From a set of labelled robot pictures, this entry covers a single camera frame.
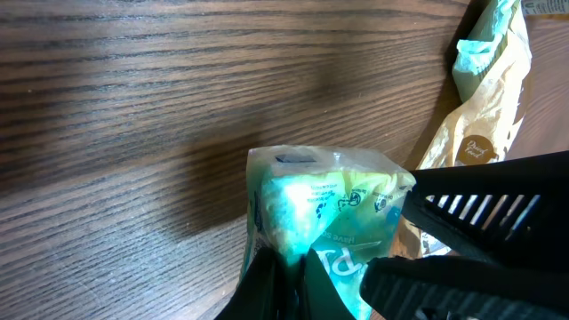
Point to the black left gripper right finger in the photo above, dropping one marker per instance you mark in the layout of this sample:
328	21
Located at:
319	299

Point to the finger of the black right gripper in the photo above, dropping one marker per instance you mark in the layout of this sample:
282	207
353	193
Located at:
513	213
453	287

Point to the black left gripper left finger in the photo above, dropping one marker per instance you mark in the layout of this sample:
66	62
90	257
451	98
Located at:
261	293

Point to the beige bread snack bag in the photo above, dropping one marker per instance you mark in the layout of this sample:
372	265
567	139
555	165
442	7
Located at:
482	129

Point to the small teal tissue pack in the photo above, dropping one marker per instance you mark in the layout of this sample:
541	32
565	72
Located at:
344	203

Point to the teal wipes packet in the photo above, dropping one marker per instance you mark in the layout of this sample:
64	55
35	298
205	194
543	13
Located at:
484	45

